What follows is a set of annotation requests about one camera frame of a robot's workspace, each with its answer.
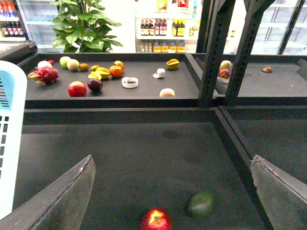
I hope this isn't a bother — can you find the yellow star fruit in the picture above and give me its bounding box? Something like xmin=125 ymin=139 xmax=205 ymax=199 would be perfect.
xmin=166 ymin=58 xmax=180 ymax=69
xmin=88 ymin=68 xmax=110 ymax=80

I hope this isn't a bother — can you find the light blue plastic basket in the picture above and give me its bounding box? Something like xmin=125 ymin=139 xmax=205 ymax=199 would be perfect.
xmin=0 ymin=60 xmax=27 ymax=219

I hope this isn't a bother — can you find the beige round melon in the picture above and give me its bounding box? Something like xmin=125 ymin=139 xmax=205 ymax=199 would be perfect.
xmin=67 ymin=59 xmax=80 ymax=71

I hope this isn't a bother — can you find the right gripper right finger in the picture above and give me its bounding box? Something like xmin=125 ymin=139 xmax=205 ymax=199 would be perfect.
xmin=250 ymin=155 xmax=307 ymax=230

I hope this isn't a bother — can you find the orange persimmon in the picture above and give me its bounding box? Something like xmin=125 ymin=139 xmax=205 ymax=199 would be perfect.
xmin=109 ymin=65 xmax=123 ymax=78

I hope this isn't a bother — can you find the black metal shelf post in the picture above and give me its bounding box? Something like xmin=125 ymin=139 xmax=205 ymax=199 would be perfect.
xmin=198 ymin=0 xmax=273 ymax=107

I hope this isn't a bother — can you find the pale apple on side shelf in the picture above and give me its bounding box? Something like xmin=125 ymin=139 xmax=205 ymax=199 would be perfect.
xmin=219 ymin=60 xmax=232 ymax=70

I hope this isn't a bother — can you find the brown kiwi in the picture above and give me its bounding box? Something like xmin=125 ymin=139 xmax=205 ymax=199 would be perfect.
xmin=79 ymin=63 xmax=89 ymax=72

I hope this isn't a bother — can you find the pale peach front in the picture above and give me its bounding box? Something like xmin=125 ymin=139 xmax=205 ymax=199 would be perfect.
xmin=159 ymin=88 xmax=175 ymax=97

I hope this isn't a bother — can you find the green apple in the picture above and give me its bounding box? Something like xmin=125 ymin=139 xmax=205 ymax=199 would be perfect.
xmin=59 ymin=56 xmax=71 ymax=69

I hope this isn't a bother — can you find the pink dragon fruit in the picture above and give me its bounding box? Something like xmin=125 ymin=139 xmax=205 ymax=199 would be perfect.
xmin=27 ymin=67 xmax=59 ymax=85

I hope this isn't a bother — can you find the red mango on side shelf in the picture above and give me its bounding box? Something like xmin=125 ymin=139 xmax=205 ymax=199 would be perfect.
xmin=218 ymin=68 xmax=231 ymax=79

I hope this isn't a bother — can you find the white foam net ring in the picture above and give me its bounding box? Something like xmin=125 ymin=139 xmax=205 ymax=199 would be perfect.
xmin=121 ymin=76 xmax=139 ymax=89

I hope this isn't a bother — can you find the white red fruit back left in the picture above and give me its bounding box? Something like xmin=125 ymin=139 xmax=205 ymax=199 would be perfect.
xmin=37 ymin=60 xmax=52 ymax=69

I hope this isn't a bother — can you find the red-yellow apple back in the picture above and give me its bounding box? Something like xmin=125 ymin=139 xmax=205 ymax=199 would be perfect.
xmin=113 ymin=60 xmax=125 ymax=69

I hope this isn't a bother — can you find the dark green avocado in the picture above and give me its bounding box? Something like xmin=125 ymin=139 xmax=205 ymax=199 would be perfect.
xmin=187 ymin=191 xmax=214 ymax=219

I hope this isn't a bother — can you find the yellow star fruit left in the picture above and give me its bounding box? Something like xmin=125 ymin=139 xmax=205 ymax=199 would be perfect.
xmin=88 ymin=68 xmax=110 ymax=80

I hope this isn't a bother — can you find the yellow star fruit right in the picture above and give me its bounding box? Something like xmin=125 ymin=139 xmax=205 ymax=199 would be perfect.
xmin=166 ymin=58 xmax=180 ymax=69

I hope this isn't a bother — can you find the brown fruit far shelf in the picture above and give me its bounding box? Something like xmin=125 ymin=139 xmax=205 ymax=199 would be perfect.
xmin=262 ymin=67 xmax=272 ymax=73

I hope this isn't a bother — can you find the store shelf with bottles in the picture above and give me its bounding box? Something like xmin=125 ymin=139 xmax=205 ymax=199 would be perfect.
xmin=135 ymin=0 xmax=203 ymax=53

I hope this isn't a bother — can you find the small yellow-brown fruit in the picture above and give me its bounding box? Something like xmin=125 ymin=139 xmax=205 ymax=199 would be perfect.
xmin=91 ymin=65 xmax=100 ymax=71

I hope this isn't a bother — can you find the white foam net crumpled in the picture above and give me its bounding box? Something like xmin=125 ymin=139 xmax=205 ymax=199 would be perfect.
xmin=153 ymin=68 xmax=165 ymax=79

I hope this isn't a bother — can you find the green potted plant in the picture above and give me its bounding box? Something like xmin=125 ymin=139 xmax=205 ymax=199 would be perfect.
xmin=51 ymin=0 xmax=123 ymax=53

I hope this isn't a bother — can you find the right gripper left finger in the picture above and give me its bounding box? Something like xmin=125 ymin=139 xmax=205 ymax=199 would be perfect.
xmin=0 ymin=155 xmax=96 ymax=230

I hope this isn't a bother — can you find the red apple on shelf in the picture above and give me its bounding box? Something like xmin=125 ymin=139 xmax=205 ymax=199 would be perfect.
xmin=68 ymin=81 xmax=87 ymax=97

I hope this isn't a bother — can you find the red apple near front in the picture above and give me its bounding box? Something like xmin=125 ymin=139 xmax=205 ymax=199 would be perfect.
xmin=140 ymin=208 xmax=172 ymax=230

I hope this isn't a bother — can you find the dark purple plum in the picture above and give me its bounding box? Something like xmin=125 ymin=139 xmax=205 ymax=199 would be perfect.
xmin=87 ymin=78 xmax=103 ymax=92

